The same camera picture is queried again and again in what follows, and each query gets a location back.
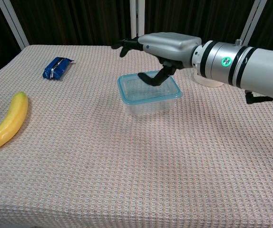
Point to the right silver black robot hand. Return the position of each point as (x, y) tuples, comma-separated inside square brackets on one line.
[(172, 46)]

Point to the clear container with blue rim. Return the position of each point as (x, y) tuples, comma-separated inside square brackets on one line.
[(131, 90)]

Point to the clear plastic container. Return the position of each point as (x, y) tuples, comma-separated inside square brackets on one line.
[(148, 108)]

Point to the beige masking tape roll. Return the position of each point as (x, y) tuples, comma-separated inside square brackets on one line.
[(207, 82)]

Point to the dark pleated curtain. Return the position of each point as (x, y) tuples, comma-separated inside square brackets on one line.
[(79, 21)]

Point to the blue snack packet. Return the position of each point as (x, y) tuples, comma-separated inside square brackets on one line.
[(55, 70)]

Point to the pink waffle-weave tablecloth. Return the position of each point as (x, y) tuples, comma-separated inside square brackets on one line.
[(103, 154)]

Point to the yellow banana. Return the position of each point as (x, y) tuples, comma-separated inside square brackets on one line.
[(10, 121)]

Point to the white frame post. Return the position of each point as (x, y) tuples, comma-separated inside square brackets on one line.
[(133, 19), (250, 26), (141, 19), (14, 23)]

